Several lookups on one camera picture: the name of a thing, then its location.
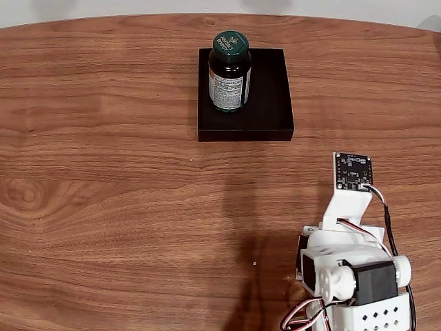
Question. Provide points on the green-capped pill bottle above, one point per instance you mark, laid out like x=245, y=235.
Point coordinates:
x=229, y=86

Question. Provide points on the shallow black box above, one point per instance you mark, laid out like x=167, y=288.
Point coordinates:
x=268, y=103

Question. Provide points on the black camera board white mount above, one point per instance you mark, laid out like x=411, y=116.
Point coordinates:
x=349, y=203

